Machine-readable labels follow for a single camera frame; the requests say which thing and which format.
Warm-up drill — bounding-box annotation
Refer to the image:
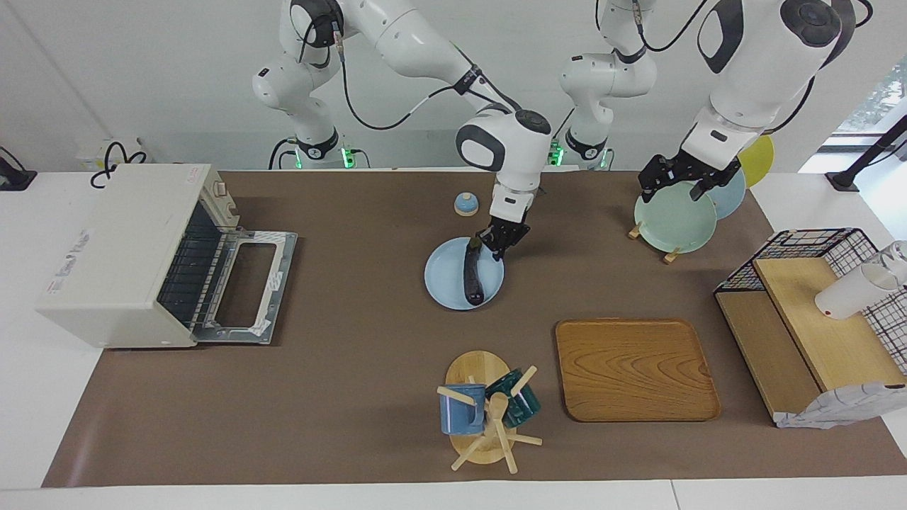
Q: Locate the dark purple eggplant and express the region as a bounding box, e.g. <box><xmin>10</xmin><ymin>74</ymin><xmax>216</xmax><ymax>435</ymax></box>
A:
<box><xmin>462</xmin><ymin>237</ymin><xmax>487</xmax><ymax>307</ymax></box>

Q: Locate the light blue plate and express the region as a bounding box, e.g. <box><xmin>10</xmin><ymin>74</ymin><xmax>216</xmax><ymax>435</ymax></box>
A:
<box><xmin>424</xmin><ymin>237</ymin><xmax>505</xmax><ymax>311</ymax></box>

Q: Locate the toaster oven glass door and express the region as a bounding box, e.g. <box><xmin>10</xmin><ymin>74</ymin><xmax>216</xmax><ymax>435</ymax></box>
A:
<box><xmin>191</xmin><ymin>228</ymin><xmax>299</xmax><ymax>346</ymax></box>

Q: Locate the cream toaster oven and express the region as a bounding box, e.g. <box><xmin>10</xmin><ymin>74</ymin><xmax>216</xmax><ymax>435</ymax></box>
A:
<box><xmin>35</xmin><ymin>164</ymin><xmax>242</xmax><ymax>349</ymax></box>

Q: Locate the pale blue racked plate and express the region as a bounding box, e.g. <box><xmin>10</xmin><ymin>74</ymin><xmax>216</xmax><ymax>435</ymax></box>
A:
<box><xmin>702</xmin><ymin>170</ymin><xmax>747</xmax><ymax>220</ymax></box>

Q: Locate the pale green plate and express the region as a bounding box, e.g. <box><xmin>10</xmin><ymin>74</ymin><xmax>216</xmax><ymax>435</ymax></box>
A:
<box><xmin>633</xmin><ymin>181</ymin><xmax>718</xmax><ymax>254</ymax></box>

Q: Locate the wooden plate rack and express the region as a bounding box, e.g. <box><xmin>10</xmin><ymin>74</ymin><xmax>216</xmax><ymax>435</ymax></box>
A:
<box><xmin>628</xmin><ymin>222</ymin><xmax>681</xmax><ymax>264</ymax></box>

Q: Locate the yellow plate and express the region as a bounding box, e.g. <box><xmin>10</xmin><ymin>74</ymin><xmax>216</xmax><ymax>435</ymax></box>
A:
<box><xmin>737</xmin><ymin>135</ymin><xmax>775</xmax><ymax>188</ymax></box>

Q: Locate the wooden mug tree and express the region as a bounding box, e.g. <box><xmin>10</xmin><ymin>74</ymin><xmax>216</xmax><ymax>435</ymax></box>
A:
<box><xmin>436</xmin><ymin>350</ymin><xmax>543</xmax><ymax>474</ymax></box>

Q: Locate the dark green mug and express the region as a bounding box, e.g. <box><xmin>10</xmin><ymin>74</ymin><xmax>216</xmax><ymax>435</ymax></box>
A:
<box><xmin>485</xmin><ymin>368</ymin><xmax>541</xmax><ymax>429</ymax></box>

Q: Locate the blue mug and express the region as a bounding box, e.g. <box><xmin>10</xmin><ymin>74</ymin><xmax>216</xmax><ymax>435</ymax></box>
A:
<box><xmin>439</xmin><ymin>384</ymin><xmax>488</xmax><ymax>436</ymax></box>

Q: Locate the black stand leg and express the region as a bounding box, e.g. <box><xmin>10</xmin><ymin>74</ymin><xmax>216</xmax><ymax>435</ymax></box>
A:
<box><xmin>826</xmin><ymin>113</ymin><xmax>907</xmax><ymax>192</ymax></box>

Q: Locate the wooden serving tray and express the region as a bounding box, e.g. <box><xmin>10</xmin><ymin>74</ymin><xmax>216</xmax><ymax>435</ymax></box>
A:
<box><xmin>554</xmin><ymin>318</ymin><xmax>722</xmax><ymax>423</ymax></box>

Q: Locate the white cup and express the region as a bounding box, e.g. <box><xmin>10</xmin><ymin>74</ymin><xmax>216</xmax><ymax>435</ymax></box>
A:
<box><xmin>814</xmin><ymin>263</ymin><xmax>901</xmax><ymax>320</ymax></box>

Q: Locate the wooden shelf box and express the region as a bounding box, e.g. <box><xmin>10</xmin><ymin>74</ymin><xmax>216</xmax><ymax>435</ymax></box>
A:
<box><xmin>714</xmin><ymin>256</ymin><xmax>907</xmax><ymax>426</ymax></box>

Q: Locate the window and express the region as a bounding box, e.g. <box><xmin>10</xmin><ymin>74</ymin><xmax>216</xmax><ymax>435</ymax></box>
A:
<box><xmin>833</xmin><ymin>57</ymin><xmax>907</xmax><ymax>139</ymax></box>

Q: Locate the brown table mat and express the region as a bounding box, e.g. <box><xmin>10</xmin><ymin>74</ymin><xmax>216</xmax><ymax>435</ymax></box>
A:
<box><xmin>41</xmin><ymin>169</ymin><xmax>907</xmax><ymax>488</ymax></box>

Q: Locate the clear glass cup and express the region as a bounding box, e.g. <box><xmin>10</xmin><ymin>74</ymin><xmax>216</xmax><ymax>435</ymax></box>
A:
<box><xmin>877</xmin><ymin>241</ymin><xmax>907</xmax><ymax>285</ymax></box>

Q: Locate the white grey patterned cloth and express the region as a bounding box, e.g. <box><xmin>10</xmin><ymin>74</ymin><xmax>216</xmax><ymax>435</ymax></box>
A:
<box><xmin>774</xmin><ymin>381</ymin><xmax>907</xmax><ymax>430</ymax></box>

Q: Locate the black wire basket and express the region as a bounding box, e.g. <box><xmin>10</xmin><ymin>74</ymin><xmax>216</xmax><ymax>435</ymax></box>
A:
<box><xmin>714</xmin><ymin>227</ymin><xmax>907</xmax><ymax>376</ymax></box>

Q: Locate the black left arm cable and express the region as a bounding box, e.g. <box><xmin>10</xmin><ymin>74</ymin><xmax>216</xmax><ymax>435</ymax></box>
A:
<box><xmin>633</xmin><ymin>0</ymin><xmax>711</xmax><ymax>54</ymax></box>

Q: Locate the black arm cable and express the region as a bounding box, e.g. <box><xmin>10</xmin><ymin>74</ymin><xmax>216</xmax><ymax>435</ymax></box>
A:
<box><xmin>633</xmin><ymin>0</ymin><xmax>711</xmax><ymax>54</ymax></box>
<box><xmin>332</xmin><ymin>20</ymin><xmax>518</xmax><ymax>132</ymax></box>

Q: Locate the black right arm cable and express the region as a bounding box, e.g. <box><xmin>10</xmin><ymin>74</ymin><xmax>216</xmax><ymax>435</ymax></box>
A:
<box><xmin>332</xmin><ymin>20</ymin><xmax>518</xmax><ymax>132</ymax></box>

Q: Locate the black right base cable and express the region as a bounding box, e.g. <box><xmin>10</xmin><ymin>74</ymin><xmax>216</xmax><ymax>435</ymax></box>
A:
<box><xmin>268</xmin><ymin>137</ymin><xmax>298</xmax><ymax>171</ymax></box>

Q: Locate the black coiled socket cable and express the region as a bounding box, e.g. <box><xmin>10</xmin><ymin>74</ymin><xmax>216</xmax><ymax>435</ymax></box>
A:
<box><xmin>90</xmin><ymin>142</ymin><xmax>148</xmax><ymax>189</ymax></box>

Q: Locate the white wall socket box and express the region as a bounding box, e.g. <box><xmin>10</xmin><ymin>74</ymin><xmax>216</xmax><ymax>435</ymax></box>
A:
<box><xmin>77</xmin><ymin>138</ymin><xmax>146</xmax><ymax>172</ymax></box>

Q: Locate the black clamp mount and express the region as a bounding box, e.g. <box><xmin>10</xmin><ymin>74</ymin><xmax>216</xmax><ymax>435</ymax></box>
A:
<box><xmin>0</xmin><ymin>147</ymin><xmax>38</xmax><ymax>192</ymax></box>

